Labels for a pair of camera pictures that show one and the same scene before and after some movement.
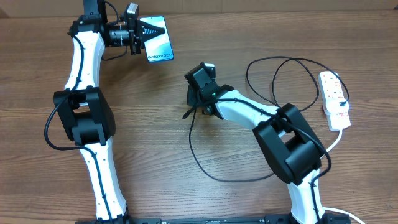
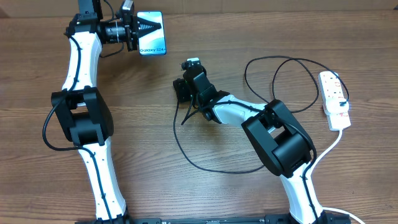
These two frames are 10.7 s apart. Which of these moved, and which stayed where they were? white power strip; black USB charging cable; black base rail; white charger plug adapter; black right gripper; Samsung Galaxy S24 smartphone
Moved: black right gripper; Samsung Galaxy S24 smartphone; black USB charging cable
Stayed: white charger plug adapter; white power strip; black base rail
